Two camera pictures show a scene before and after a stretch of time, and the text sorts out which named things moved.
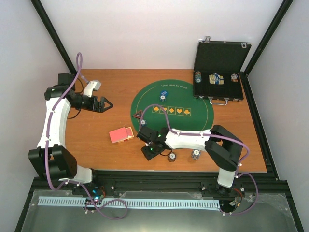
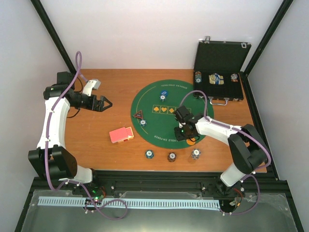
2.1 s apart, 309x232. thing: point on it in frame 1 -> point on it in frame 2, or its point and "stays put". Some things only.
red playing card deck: x=121 y=134 stays put
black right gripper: x=147 y=154 -> x=180 y=137
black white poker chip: x=195 y=153 stays put
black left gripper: x=103 y=100 stays put
